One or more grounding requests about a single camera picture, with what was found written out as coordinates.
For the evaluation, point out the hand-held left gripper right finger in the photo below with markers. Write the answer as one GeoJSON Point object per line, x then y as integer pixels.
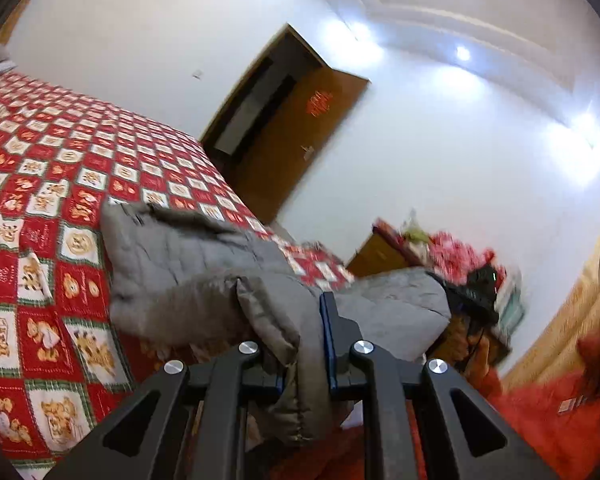
{"type": "Point", "coordinates": [330, 350]}

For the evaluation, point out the brown door frame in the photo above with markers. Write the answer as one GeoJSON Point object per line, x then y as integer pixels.
{"type": "Point", "coordinates": [243, 85]}

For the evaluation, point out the recessed ceiling light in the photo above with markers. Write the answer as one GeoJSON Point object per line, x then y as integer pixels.
{"type": "Point", "coordinates": [462, 53]}

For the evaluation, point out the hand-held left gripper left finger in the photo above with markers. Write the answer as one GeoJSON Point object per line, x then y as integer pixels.
{"type": "Point", "coordinates": [260, 385]}

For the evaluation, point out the person's red clothing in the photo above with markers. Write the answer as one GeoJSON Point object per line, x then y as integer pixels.
{"type": "Point", "coordinates": [530, 420]}

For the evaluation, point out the brown wooden door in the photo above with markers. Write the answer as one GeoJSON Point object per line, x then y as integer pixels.
{"type": "Point", "coordinates": [290, 160]}

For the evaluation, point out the teal box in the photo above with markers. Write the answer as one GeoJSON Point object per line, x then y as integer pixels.
{"type": "Point", "coordinates": [512, 307]}

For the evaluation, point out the red floral cloth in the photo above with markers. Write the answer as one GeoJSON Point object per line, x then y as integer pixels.
{"type": "Point", "coordinates": [460, 255]}

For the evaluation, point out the long flat printed box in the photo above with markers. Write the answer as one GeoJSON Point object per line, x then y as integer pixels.
{"type": "Point", "coordinates": [387, 227]}

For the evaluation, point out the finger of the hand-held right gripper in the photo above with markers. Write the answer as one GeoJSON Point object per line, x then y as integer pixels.
{"type": "Point", "coordinates": [447, 287]}

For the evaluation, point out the red printed bed cover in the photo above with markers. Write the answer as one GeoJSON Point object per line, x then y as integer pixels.
{"type": "Point", "coordinates": [55, 185]}

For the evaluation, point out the red paper door decoration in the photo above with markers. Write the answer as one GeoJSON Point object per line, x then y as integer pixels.
{"type": "Point", "coordinates": [319, 102]}

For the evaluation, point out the green cloth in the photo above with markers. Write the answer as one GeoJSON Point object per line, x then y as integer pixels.
{"type": "Point", "coordinates": [415, 234]}

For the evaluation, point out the beige wooden furniture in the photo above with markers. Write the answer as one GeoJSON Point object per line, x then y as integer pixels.
{"type": "Point", "coordinates": [560, 320]}

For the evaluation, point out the grey puffer jacket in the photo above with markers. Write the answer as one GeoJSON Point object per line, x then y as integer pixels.
{"type": "Point", "coordinates": [180, 270]}

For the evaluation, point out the brown wooden dresser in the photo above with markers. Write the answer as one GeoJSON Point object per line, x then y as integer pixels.
{"type": "Point", "coordinates": [375, 257]}

